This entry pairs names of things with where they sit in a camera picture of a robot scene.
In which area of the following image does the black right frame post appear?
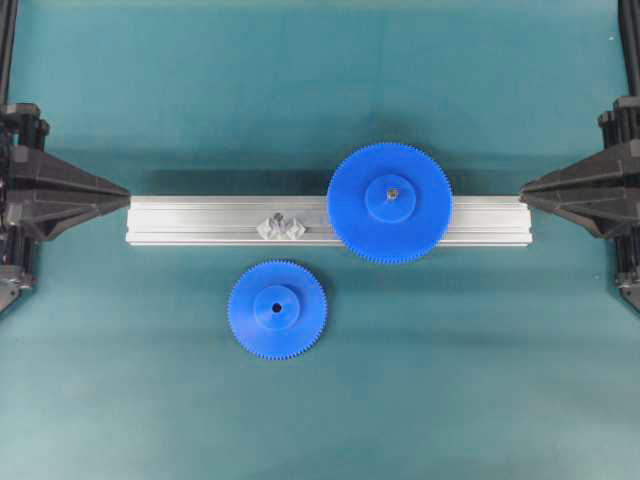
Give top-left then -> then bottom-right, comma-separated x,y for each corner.
618,0 -> 639,96

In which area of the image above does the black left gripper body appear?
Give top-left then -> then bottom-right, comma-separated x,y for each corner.
1,103 -> 49,295

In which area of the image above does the black left frame post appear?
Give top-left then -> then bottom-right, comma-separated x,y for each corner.
0,0 -> 18,104

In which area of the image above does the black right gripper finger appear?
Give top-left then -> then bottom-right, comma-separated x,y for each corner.
520,194 -> 630,239
520,146 -> 630,195

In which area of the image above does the small blue gear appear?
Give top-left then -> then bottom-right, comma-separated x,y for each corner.
227,260 -> 328,360

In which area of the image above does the aluminium extrusion rail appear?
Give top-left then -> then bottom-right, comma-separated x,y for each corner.
126,196 -> 533,247

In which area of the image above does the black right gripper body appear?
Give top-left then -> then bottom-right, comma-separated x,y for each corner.
598,96 -> 639,298

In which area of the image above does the black frame post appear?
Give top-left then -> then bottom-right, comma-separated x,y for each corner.
0,0 -> 18,104
618,0 -> 639,96

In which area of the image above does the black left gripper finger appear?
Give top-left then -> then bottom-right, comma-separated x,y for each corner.
9,146 -> 130,196
9,194 -> 131,239

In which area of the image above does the large blue gear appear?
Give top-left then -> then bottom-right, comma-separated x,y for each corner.
326,142 -> 453,264

